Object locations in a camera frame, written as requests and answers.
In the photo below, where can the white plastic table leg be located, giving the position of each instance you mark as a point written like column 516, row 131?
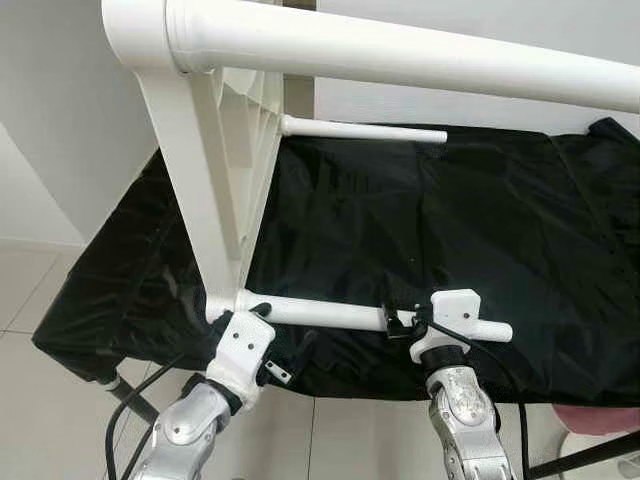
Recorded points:
column 320, row 312
column 400, row 55
column 360, row 130

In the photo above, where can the white plastic table top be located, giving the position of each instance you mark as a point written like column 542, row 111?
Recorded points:
column 200, row 150

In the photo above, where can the black cloth table cover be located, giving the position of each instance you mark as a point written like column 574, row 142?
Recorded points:
column 450, row 230

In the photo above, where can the pink round stool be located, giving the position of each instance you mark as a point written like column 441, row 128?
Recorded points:
column 600, row 418

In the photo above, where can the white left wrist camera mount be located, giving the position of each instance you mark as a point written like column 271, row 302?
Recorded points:
column 243, row 345

